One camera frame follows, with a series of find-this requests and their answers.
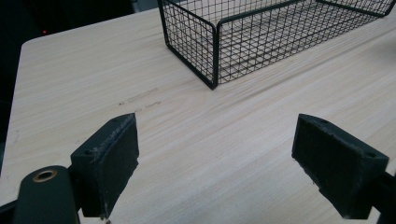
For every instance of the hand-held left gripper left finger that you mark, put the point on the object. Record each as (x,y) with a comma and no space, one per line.
(106,168)

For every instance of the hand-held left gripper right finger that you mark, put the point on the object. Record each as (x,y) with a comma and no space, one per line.
(336,168)

